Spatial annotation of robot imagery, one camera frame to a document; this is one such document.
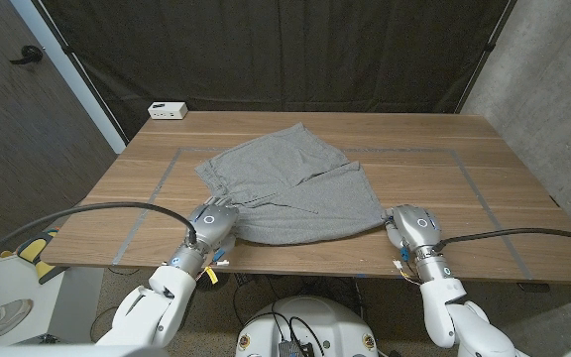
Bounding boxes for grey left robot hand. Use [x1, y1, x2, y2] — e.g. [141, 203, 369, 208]
[169, 196, 241, 278]

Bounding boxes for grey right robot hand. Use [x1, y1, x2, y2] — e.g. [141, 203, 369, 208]
[383, 203, 454, 285]

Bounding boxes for grey shorts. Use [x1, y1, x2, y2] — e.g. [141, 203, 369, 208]
[194, 122, 387, 247]

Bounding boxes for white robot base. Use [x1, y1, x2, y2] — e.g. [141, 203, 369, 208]
[235, 296, 380, 357]

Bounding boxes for white power adapter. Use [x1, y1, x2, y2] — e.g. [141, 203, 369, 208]
[147, 101, 189, 121]

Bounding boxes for black round fan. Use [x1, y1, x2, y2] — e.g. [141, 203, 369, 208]
[198, 271, 231, 293]

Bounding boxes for grey box on base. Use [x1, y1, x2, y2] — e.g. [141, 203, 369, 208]
[278, 339, 316, 357]

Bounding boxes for yellow and black object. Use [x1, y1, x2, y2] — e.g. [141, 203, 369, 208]
[0, 227, 68, 285]

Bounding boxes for black backdrop curtain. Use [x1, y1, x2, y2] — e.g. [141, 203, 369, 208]
[37, 0, 514, 143]

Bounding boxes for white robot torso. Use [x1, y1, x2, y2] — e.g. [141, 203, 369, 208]
[0, 341, 171, 357]

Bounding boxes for black backdrop stand pole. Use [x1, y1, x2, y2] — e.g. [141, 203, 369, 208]
[32, 0, 129, 145]
[456, 0, 518, 114]

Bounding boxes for dark wooden door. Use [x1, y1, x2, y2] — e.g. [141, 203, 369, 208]
[0, 0, 118, 259]

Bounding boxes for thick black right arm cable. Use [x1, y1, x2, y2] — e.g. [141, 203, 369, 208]
[433, 226, 571, 252]

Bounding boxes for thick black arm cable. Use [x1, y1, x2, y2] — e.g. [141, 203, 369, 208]
[0, 200, 198, 267]
[433, 226, 571, 252]

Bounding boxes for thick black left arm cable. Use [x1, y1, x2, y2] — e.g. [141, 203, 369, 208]
[0, 200, 198, 267]

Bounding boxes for black base cable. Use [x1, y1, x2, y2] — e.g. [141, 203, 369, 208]
[238, 310, 327, 357]

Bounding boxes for white door frame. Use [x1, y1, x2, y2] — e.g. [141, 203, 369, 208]
[10, 0, 127, 154]

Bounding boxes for black door handle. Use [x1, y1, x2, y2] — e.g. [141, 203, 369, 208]
[8, 44, 44, 65]

